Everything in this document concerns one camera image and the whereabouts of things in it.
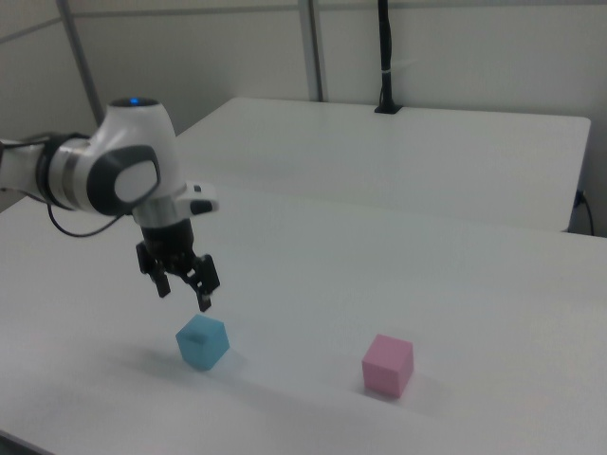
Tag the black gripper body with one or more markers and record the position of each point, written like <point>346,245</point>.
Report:
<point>168,244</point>

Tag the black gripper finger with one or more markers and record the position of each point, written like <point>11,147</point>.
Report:
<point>205,279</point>
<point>156,272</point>

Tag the blue cube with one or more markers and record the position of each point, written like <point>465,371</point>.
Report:
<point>201,343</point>

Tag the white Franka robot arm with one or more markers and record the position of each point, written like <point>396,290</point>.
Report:
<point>123,161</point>

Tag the pink cube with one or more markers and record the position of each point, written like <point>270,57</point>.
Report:
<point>386,367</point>

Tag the white side table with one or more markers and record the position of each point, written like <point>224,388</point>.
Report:
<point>379,161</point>

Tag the grey corner partition post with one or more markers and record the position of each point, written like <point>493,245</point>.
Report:
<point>80,57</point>

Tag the grey wall partition post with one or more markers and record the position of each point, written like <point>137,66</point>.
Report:
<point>313,47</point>

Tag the black camera pole with base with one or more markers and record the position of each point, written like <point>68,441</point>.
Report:
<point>387,52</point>

